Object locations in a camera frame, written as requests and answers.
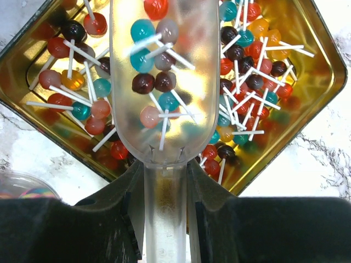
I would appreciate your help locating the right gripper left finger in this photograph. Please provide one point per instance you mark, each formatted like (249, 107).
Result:
(106, 226)

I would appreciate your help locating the square tin of lollipops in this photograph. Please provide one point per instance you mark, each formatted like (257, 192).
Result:
(302, 147)

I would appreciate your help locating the clear plastic scoop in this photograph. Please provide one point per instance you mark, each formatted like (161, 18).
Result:
(165, 90)

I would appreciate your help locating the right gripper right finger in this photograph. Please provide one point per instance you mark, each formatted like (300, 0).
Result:
(227, 228)

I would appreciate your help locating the clear glass jar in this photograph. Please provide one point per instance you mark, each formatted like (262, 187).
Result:
(19, 186)

